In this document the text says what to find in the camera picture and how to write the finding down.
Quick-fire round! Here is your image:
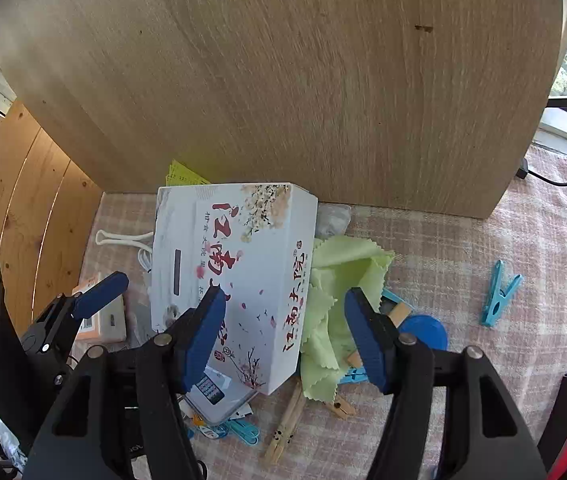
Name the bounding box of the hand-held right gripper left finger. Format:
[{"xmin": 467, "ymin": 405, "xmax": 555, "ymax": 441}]
[{"xmin": 22, "ymin": 284, "xmax": 228, "ymax": 480}]

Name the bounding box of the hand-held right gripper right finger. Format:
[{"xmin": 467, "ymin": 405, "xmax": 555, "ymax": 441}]
[{"xmin": 344, "ymin": 287, "xmax": 547, "ymax": 480}]

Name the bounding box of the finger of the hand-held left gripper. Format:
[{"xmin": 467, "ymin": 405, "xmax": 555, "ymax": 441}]
[{"xmin": 20, "ymin": 271, "xmax": 130, "ymax": 358}]

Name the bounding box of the white massager with grey balls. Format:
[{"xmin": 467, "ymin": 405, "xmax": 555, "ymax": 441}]
[{"xmin": 95, "ymin": 229, "xmax": 155, "ymax": 281}]

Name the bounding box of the light green cleaning cloth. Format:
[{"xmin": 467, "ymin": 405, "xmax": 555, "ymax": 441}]
[{"xmin": 299, "ymin": 236, "xmax": 395, "ymax": 403}]

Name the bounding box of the white floral tissue box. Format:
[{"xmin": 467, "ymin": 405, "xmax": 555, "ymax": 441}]
[{"xmin": 151, "ymin": 182, "xmax": 319, "ymax": 396}]

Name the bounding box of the yellow plastic shuttlecock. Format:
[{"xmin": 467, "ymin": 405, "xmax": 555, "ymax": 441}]
[{"xmin": 165, "ymin": 160, "xmax": 212, "ymax": 187}]

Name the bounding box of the pink checked cloth desktop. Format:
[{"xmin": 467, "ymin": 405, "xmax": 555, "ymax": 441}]
[{"xmin": 78, "ymin": 145, "xmax": 567, "ymax": 480}]

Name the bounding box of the orange white wipes pack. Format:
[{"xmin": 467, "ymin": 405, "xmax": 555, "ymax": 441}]
[{"xmin": 71, "ymin": 272, "xmax": 128, "ymax": 345}]

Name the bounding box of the clear phone picture packet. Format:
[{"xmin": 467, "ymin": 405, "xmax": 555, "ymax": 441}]
[{"xmin": 184, "ymin": 365, "xmax": 259, "ymax": 426}]

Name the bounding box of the blue round disc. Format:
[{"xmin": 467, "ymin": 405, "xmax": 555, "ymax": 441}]
[{"xmin": 398, "ymin": 314, "xmax": 449, "ymax": 352}]

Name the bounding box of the wooden clothespin with dark print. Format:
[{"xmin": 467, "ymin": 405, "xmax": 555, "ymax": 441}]
[{"xmin": 264, "ymin": 382, "xmax": 307, "ymax": 466}]

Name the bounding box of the slatted pine wood panel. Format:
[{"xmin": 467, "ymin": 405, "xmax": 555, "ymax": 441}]
[{"xmin": 0, "ymin": 101, "xmax": 104, "ymax": 336}]

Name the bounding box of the crumpled white plastic bag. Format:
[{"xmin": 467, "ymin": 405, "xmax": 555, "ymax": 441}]
[{"xmin": 315, "ymin": 203, "xmax": 353, "ymax": 238}]

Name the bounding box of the upright light wooden board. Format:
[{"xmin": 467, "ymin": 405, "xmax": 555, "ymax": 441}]
[{"xmin": 0, "ymin": 0, "xmax": 564, "ymax": 220}]

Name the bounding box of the black cable with remote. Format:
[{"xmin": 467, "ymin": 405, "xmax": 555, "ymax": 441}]
[{"xmin": 515, "ymin": 120, "xmax": 567, "ymax": 188}]

